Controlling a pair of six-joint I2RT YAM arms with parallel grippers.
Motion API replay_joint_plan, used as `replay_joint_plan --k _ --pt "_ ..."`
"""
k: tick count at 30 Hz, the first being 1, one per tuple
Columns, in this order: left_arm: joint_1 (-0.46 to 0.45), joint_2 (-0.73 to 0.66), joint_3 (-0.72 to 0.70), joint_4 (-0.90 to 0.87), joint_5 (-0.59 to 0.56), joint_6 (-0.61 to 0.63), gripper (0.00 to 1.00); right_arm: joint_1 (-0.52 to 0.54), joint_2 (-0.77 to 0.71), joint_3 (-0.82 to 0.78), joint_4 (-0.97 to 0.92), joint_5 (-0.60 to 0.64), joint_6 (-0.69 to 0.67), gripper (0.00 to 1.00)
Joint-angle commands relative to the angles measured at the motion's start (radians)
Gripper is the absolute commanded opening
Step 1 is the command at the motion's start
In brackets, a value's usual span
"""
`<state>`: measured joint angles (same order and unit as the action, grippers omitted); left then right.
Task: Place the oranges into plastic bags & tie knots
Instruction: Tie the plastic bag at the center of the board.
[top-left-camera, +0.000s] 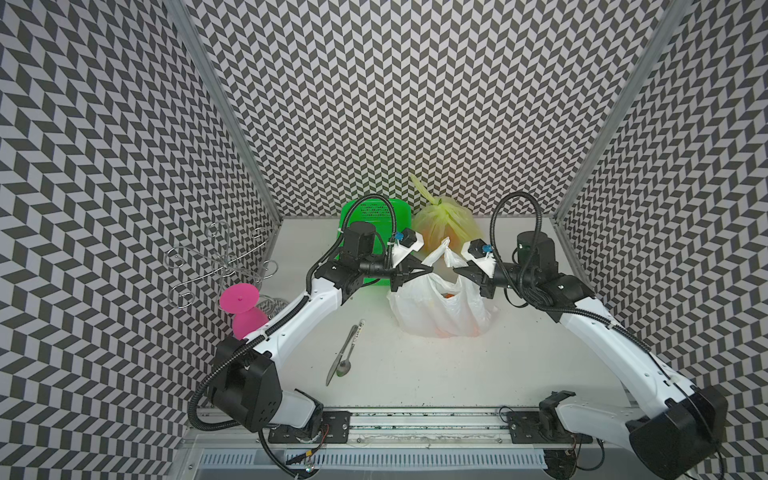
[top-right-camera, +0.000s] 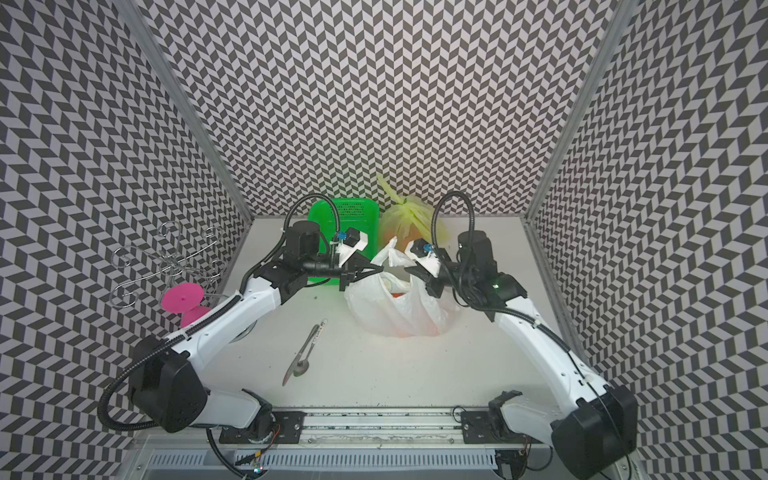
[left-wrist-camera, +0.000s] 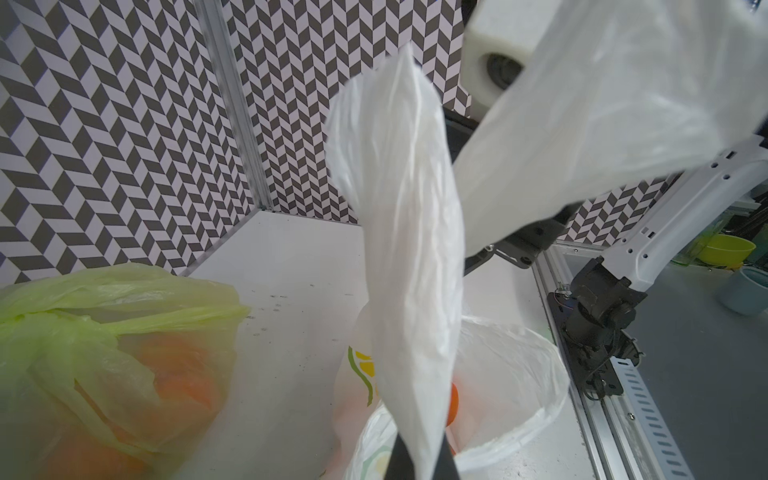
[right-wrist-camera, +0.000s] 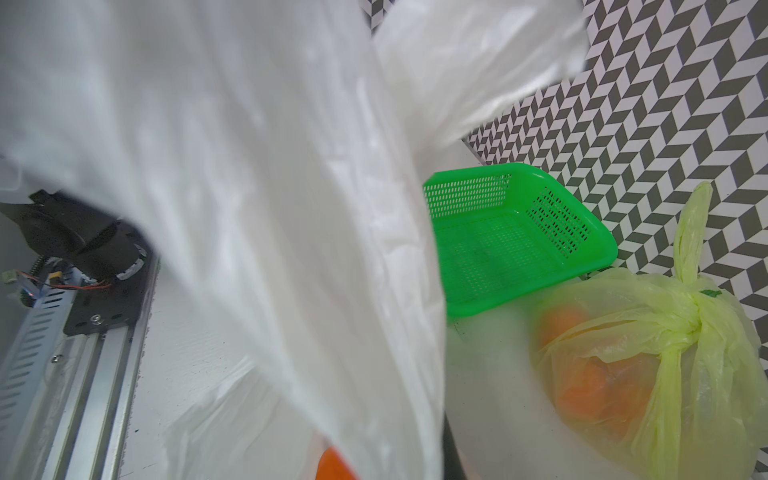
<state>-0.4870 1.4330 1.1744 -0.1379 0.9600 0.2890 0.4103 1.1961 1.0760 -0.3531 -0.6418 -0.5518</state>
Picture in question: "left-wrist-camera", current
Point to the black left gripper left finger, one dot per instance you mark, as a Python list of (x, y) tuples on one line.
[(400, 466)]

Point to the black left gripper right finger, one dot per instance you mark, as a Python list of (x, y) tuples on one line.
[(445, 468)]

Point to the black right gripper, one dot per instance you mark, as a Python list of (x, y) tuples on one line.
[(522, 247)]

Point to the orange fruit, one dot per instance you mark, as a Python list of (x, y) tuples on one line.
[(453, 406)]

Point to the white printed plastic bag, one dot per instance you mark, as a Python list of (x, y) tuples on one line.
[(614, 92)]

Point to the yellow-green plastic bag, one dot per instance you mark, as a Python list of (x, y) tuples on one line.
[(112, 373)]

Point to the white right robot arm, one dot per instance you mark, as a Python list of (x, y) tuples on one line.
[(601, 300)]

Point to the yellow-green plastic bowl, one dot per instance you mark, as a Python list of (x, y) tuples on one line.
[(726, 251)]

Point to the pale blue cup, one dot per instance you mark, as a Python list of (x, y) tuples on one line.
[(745, 292)]

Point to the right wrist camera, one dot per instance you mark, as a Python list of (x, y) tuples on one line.
[(499, 39)]

